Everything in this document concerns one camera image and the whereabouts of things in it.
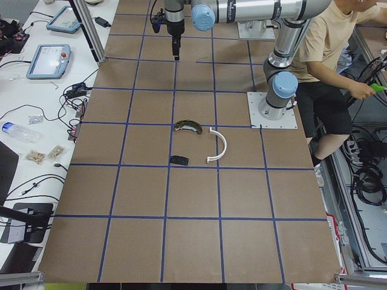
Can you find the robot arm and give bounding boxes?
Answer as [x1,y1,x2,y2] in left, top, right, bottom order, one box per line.
[151,0,330,121]

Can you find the blue teach pendant far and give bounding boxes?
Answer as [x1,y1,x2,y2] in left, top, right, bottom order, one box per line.
[46,5,80,34]

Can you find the white curved plastic part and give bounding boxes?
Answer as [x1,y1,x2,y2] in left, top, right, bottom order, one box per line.
[206,127,228,164]

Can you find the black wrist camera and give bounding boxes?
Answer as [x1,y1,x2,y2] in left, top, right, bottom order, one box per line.
[151,11,165,33]

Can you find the green brake shoe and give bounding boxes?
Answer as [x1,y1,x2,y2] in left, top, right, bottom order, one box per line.
[173,119,203,135]

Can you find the person in beige shirt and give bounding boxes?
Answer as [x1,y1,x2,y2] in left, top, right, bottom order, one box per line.
[289,1,386,187]

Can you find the clear plastic bottle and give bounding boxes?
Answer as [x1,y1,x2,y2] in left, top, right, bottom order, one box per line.
[1,122,42,143]

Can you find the blue teach pendant near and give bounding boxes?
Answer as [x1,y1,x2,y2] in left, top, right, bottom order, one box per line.
[26,44,71,80]

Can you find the black power adapter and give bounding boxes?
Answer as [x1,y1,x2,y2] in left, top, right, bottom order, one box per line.
[94,17,111,28]

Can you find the black brake pad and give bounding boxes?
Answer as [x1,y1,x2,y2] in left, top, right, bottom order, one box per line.
[169,155,189,166]

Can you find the aluminium frame post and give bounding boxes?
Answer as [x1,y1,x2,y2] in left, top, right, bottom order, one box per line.
[69,0,106,63]

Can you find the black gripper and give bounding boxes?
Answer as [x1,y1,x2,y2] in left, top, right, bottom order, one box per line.
[166,19,185,60]

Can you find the bag of small parts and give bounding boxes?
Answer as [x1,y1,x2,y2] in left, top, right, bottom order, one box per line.
[25,150,46,164]

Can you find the blue teach pendant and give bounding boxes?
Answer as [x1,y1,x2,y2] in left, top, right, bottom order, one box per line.
[26,44,71,80]
[46,5,80,34]

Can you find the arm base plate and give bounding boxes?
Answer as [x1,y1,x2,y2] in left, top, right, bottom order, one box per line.
[247,92,298,129]
[237,20,276,41]

